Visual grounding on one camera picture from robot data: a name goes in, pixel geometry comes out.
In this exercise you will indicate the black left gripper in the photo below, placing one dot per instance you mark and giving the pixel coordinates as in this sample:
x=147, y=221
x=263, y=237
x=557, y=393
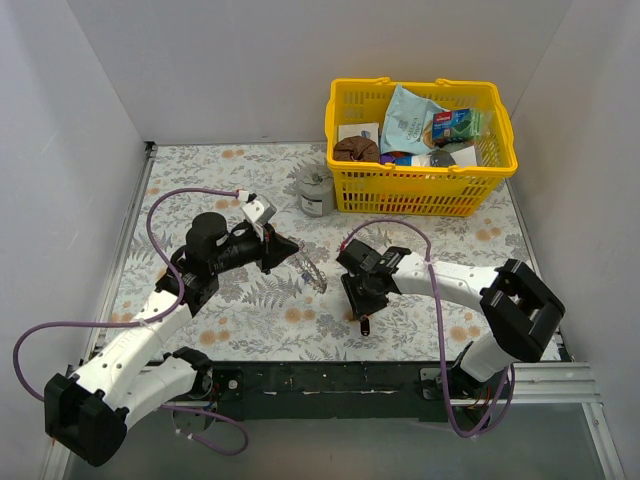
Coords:
x=267, y=248

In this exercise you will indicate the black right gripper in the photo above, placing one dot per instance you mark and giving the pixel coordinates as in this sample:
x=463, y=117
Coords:
x=357, y=300

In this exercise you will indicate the metal disc with keyrings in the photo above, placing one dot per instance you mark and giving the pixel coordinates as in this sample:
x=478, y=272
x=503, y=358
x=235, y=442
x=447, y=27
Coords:
x=309, y=271

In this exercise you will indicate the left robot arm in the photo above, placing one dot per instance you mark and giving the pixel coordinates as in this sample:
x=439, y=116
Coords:
x=90, y=411

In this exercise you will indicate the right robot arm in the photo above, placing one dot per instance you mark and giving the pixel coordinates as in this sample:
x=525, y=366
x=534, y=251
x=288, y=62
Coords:
x=522, y=312

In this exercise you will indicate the floral tablecloth mat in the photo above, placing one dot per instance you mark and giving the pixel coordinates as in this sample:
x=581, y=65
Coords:
x=257, y=317

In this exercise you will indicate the grey paper-wrapped roll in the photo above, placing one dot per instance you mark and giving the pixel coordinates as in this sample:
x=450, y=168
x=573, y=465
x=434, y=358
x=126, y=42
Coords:
x=315, y=190

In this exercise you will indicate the brown round scrunchie item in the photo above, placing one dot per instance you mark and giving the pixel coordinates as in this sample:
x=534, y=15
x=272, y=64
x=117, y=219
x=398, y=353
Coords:
x=356, y=149

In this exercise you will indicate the white blue bottle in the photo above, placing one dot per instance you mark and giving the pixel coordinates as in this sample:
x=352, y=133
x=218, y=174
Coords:
x=439, y=158

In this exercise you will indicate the white small box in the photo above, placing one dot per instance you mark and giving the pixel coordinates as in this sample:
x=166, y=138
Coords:
x=366, y=130

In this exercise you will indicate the yellow plastic basket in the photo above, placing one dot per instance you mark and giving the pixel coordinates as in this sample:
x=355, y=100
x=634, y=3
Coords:
x=367, y=187

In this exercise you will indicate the light blue chips bag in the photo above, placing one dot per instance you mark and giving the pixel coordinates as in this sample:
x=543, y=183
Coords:
x=407, y=123

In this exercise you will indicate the green sponge pack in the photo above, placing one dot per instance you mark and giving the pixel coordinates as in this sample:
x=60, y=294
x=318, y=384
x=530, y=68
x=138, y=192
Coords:
x=458, y=125

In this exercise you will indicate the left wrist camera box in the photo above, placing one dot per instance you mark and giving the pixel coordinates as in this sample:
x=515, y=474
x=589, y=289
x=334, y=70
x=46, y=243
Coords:
x=257, y=210

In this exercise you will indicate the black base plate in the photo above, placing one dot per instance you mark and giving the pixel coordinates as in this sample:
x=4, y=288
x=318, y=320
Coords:
x=271, y=390

